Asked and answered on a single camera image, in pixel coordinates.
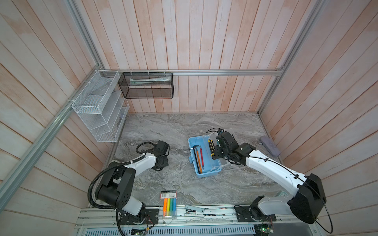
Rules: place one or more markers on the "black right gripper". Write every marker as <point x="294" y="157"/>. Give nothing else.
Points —
<point x="217" y="154"/>

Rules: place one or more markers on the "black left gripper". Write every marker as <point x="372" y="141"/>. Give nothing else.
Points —
<point x="166" y="163"/>

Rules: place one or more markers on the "red handled tool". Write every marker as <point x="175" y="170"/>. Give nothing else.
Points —
<point x="201" y="158"/>

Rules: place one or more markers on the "blue clear-lid tool box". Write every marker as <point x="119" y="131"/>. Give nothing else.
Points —
<point x="211" y="167"/>

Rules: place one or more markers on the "orange handled screwdriver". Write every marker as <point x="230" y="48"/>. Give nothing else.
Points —
<point x="199" y="159"/>

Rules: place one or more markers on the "yellow black utility knife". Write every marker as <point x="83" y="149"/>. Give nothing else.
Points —
<point x="211" y="149"/>

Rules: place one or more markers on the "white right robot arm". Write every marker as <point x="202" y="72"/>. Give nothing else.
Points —
<point x="305" y="197"/>

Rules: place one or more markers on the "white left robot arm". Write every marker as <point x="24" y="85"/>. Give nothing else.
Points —
<point x="112" y="187"/>

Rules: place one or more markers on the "highlighter marker pack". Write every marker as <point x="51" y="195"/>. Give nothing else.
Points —
<point x="169" y="198"/>

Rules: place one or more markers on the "small clock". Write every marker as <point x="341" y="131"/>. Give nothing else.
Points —
<point x="283" y="194"/>

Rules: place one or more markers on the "black wire mesh basket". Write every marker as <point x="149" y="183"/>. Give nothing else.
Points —
<point x="146" y="85"/>

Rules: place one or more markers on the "white wire mesh shelf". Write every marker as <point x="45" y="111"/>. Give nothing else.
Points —
<point x="101" y="107"/>

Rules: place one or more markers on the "aluminium mounting rail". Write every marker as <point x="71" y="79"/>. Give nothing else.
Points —
<point x="196" y="219"/>

